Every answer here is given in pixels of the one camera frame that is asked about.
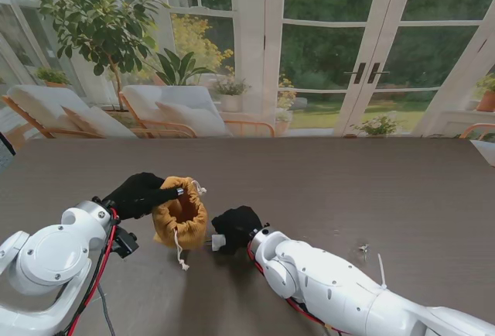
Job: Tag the white charger head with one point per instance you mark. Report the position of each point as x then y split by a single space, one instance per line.
217 243

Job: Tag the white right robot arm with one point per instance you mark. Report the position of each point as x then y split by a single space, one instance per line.
348 282

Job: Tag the small metal debris piece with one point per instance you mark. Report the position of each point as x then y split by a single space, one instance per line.
363 249

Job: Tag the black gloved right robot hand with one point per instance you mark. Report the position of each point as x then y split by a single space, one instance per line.
236 227

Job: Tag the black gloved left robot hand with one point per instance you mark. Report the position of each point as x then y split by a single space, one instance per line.
139 196

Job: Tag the printed sunroom backdrop banner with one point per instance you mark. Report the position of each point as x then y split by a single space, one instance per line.
247 49

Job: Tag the white paper sheet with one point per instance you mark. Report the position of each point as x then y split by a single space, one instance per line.
485 152

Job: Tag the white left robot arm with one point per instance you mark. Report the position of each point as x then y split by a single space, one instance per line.
58 258

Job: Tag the white zip tie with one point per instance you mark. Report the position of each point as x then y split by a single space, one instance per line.
382 274

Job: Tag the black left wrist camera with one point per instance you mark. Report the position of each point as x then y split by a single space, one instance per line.
125 243

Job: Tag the black edge object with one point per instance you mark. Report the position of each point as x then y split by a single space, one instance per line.
4 145

